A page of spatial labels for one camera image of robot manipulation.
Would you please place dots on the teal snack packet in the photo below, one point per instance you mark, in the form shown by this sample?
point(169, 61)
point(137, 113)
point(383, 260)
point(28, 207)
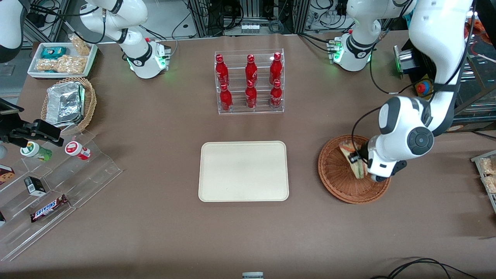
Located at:
point(53, 52)

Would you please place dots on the small clear peanut bag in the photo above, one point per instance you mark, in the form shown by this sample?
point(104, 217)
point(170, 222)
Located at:
point(80, 45)

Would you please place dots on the white rectangular snack tray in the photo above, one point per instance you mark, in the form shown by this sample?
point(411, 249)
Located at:
point(35, 62)

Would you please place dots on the grey device with label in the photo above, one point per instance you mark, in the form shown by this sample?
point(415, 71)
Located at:
point(252, 275)

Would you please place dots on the black yellow control box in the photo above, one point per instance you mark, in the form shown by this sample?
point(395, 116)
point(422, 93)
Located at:
point(465, 126)

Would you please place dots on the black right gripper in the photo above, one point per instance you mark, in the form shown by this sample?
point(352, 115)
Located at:
point(11, 128)

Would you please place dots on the snickers chocolate bar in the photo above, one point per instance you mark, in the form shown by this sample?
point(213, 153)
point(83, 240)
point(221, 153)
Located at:
point(49, 208)

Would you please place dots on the brown cookie box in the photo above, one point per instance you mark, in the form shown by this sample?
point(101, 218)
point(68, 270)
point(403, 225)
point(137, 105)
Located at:
point(5, 174)

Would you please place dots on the small tan wicker basket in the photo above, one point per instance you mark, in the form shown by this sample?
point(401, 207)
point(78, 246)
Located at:
point(90, 102)

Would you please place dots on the metal cylinder with green light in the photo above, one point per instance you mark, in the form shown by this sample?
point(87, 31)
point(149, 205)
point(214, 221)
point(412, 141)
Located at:
point(405, 60)

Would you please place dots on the triangle sandwich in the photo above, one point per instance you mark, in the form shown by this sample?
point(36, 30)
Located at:
point(354, 168)

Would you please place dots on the clear bagged snack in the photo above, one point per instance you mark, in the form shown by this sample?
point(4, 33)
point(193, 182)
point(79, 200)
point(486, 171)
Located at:
point(487, 166)
point(490, 184)

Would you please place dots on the tray with pastries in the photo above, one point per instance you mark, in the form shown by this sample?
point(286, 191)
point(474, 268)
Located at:
point(489, 197)

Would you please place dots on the white power strip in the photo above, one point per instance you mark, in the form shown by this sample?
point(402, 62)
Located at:
point(250, 28)

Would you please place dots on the clear acrylic stepped shelf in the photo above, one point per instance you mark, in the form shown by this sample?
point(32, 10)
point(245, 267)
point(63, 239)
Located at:
point(89, 174)

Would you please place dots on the small black carton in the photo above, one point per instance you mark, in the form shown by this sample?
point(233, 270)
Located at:
point(35, 186)

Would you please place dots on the red cola bottle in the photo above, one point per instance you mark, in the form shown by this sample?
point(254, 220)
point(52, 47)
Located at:
point(276, 95)
point(251, 70)
point(276, 69)
point(221, 70)
point(251, 96)
point(226, 99)

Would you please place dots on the beige plastic tray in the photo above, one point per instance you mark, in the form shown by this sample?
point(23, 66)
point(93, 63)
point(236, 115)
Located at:
point(243, 171)

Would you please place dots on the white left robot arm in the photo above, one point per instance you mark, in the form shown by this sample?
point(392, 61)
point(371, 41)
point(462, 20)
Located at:
point(426, 31)

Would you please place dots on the red emergency stop button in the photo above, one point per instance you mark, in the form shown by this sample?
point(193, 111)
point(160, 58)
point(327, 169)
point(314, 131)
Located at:
point(422, 87)

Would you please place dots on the green yoghurt drink bottle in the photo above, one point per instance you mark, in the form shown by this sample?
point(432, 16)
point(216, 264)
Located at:
point(35, 151)

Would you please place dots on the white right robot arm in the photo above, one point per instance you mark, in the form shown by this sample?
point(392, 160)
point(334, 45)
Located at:
point(139, 58)

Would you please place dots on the clear acrylic bottle rack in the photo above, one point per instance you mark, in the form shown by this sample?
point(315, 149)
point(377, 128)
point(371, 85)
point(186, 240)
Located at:
point(263, 110)

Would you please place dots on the large clear peanut bag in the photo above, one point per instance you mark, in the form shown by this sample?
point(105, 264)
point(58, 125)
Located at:
point(64, 64)

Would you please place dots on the red yoghurt drink bottle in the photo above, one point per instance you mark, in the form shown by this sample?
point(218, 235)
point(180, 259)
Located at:
point(77, 150)

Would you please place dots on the large brown wicker basket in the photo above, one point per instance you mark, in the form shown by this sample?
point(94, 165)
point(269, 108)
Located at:
point(333, 174)

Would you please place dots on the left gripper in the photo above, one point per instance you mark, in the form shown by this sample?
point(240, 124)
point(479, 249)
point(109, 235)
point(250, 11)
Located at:
point(355, 157)

